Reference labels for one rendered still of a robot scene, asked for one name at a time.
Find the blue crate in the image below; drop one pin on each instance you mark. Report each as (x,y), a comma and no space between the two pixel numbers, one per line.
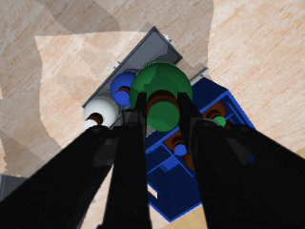
(173,181)

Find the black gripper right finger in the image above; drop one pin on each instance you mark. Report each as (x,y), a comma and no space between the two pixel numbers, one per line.
(231,194)

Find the green labeled bottle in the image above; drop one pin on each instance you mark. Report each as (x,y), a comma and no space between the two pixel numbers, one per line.
(161,80)

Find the brown bottle with green cap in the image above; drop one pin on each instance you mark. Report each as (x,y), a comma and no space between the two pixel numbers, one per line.
(188,160)

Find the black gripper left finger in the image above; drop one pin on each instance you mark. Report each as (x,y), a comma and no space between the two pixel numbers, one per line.
(58,195)

